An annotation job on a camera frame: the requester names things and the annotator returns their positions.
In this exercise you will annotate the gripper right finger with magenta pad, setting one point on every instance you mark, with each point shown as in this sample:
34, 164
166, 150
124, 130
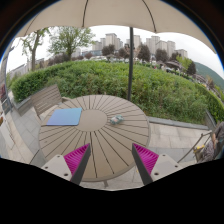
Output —
152, 166

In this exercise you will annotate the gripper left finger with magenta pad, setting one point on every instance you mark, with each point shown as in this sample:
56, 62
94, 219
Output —
70, 167

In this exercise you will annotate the blue mouse pad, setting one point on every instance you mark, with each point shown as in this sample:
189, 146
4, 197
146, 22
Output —
65, 117

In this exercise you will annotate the light green computer mouse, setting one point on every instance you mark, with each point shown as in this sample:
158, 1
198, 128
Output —
116, 119

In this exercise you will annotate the round slatted outdoor table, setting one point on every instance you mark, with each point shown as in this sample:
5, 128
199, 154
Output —
111, 145

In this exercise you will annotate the seated person at right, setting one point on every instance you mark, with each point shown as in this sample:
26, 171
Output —
210, 149

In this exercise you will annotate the green trimmed hedge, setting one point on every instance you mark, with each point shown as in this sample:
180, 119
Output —
156, 92

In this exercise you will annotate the grey slatted bench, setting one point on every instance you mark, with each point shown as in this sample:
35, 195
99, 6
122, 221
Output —
45, 99

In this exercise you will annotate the dark umbrella pole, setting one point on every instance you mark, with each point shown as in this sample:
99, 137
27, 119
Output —
130, 63

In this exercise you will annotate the beige patio umbrella canopy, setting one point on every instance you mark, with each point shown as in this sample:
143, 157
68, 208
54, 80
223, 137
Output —
152, 15

